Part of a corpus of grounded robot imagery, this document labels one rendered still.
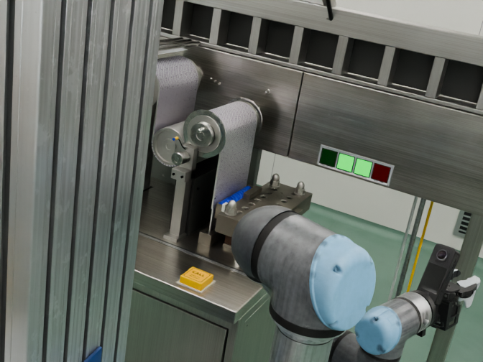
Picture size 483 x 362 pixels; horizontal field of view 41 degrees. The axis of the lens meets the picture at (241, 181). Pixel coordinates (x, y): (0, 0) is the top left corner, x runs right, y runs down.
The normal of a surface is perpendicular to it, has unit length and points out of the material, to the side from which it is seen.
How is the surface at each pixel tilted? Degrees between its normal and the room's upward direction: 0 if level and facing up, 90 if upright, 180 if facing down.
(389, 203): 90
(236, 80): 90
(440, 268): 62
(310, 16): 90
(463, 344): 0
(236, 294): 0
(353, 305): 82
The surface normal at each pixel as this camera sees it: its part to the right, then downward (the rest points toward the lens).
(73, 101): 0.93, 0.26
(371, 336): -0.71, 0.14
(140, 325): -0.45, 0.25
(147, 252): 0.15, -0.92
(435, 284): -0.62, -0.35
